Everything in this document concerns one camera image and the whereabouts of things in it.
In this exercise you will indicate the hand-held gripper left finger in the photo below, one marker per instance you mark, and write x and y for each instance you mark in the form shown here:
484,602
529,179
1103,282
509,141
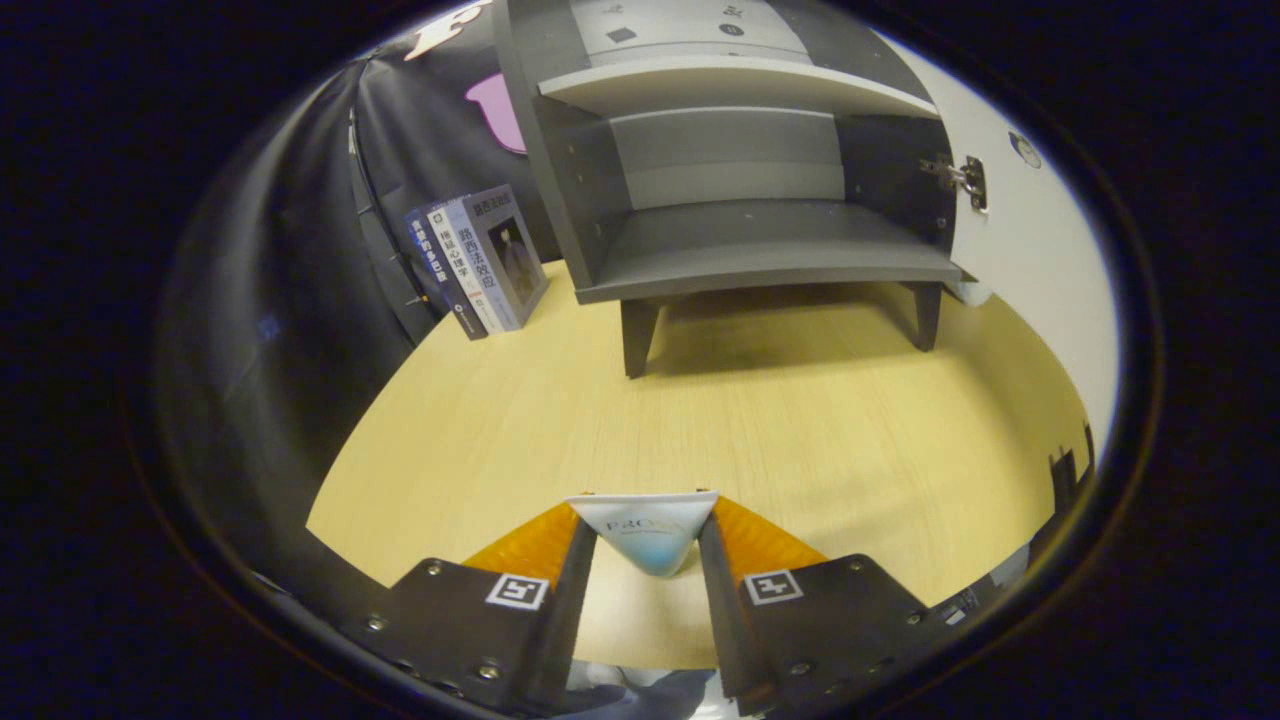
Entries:
570,620

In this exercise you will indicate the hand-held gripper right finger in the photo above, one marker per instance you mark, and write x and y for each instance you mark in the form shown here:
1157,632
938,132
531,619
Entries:
725,620

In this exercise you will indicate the white and blue tube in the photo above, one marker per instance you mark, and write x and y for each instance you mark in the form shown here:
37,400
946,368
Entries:
650,530

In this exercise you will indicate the person's grey clothing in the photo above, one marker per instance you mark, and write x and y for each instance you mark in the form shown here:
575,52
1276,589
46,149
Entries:
650,695

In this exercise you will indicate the grey flat object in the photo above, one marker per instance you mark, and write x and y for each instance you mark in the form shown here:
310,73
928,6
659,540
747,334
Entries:
965,603

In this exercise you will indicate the grey book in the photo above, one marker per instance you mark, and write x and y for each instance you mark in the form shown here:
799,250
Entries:
515,260

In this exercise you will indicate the white book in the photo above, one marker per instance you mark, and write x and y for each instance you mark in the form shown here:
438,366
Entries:
465,265

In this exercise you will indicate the grey cabinet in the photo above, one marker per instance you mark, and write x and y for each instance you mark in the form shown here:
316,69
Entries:
750,240

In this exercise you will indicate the black backdrop cloth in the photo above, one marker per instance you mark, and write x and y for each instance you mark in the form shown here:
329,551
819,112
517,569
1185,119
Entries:
300,300

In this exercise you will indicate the black backdrop stand pole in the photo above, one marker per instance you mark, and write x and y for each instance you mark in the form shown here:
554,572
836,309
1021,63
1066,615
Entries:
375,220

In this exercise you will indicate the metal door hinge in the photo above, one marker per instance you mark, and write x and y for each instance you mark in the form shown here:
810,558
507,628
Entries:
968,182

